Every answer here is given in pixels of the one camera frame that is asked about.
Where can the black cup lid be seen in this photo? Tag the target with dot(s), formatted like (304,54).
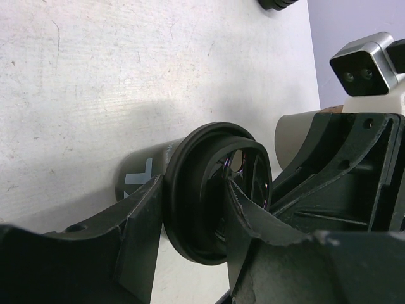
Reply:
(194,187)

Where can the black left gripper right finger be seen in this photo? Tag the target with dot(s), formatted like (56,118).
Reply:
(272,262)

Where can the grey cup with cable ties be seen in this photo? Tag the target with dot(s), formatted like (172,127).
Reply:
(291,131)

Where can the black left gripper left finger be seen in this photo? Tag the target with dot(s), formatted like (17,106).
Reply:
(107,258)

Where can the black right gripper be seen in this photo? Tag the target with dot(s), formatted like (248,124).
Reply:
(354,184)

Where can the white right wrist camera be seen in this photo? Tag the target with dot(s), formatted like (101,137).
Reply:
(371,71)

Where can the dark cup with EAT print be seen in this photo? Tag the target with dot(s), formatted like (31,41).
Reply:
(140,166)

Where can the stack of black cup lids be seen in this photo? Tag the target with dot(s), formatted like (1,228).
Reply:
(277,5)

